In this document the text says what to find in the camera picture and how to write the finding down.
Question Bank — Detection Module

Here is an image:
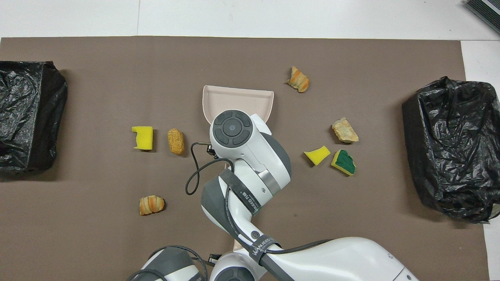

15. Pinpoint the green and yellow sponge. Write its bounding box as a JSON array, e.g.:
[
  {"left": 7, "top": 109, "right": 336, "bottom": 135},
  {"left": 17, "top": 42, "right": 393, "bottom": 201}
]
[{"left": 331, "top": 149, "right": 356, "bottom": 176}]

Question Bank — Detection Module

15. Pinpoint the pale bread chunk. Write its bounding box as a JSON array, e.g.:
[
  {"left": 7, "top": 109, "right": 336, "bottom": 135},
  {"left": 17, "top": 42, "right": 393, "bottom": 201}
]
[{"left": 332, "top": 117, "right": 359, "bottom": 143}]

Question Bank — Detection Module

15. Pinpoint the oval brown bread roll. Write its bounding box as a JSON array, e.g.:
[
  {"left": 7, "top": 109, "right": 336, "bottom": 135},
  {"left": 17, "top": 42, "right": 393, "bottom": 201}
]
[{"left": 167, "top": 128, "right": 185, "bottom": 155}]

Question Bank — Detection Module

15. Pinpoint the small croissant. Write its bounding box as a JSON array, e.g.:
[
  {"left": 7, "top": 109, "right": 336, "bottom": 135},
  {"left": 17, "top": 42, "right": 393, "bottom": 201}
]
[{"left": 139, "top": 195, "right": 166, "bottom": 216}]

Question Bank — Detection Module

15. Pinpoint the dark ribbed box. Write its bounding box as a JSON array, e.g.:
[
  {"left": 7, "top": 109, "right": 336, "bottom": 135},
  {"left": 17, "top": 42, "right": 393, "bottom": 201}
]
[{"left": 465, "top": 0, "right": 500, "bottom": 36}]

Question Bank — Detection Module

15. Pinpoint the striped torn croissant piece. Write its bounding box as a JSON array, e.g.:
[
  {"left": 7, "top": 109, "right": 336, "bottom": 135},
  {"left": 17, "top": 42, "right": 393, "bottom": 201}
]
[{"left": 286, "top": 66, "right": 310, "bottom": 93}]

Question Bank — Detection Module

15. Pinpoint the notched yellow sponge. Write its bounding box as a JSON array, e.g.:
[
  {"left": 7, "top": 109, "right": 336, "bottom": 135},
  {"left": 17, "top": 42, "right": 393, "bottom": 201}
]
[{"left": 131, "top": 126, "right": 154, "bottom": 151}]

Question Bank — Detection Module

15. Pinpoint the beige plastic dustpan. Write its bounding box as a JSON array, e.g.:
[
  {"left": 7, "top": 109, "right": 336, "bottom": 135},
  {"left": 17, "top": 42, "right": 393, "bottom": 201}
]
[{"left": 202, "top": 85, "right": 275, "bottom": 137}]

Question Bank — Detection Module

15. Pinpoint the brown table mat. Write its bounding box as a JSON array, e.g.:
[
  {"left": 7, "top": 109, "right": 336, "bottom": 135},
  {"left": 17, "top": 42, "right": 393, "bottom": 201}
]
[{"left": 0, "top": 36, "right": 490, "bottom": 281}]

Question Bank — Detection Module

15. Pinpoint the black bag lined bin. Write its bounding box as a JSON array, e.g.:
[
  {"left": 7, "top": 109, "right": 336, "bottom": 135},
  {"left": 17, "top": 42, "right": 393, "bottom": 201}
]
[
  {"left": 402, "top": 76, "right": 500, "bottom": 224},
  {"left": 0, "top": 60, "right": 68, "bottom": 173}
]

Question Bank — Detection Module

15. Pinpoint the yellow sponge wedge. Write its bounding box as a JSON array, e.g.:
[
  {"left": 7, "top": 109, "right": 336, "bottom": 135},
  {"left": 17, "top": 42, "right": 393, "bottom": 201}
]
[{"left": 304, "top": 146, "right": 331, "bottom": 166}]

